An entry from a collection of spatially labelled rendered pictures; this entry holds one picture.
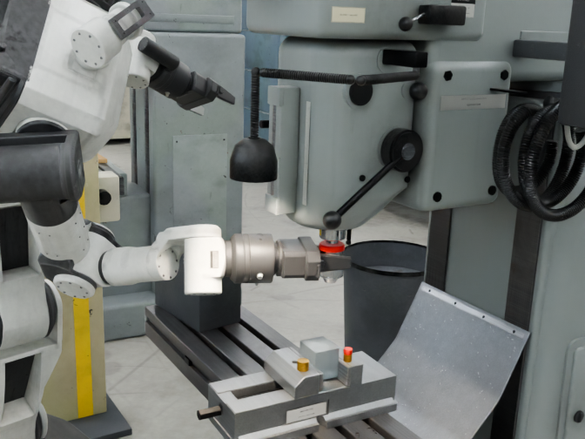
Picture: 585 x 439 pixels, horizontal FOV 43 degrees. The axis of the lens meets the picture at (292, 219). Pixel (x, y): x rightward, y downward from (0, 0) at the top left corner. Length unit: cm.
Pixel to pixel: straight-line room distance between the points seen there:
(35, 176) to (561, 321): 99
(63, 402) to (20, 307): 159
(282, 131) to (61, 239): 42
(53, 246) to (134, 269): 15
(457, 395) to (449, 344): 12
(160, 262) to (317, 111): 40
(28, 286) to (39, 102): 53
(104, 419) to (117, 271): 192
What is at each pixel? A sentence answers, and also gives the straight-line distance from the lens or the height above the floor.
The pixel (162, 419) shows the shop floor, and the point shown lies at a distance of 330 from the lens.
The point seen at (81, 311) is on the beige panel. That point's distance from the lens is 309.
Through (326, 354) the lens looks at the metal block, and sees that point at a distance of 141.
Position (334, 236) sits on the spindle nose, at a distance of 131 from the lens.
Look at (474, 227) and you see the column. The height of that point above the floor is 125.
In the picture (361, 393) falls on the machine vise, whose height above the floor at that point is 97.
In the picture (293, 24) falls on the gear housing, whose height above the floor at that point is 165.
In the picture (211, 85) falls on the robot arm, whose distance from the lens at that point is 179.
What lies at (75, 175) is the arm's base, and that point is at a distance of 119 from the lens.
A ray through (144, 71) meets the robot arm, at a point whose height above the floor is 153.
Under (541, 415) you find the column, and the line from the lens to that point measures 161.
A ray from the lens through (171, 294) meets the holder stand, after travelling 188.
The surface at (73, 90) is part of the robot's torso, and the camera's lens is 129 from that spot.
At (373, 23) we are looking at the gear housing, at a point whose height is 165.
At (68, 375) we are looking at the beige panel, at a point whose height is 23.
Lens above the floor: 166
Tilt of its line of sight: 15 degrees down
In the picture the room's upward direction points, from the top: 2 degrees clockwise
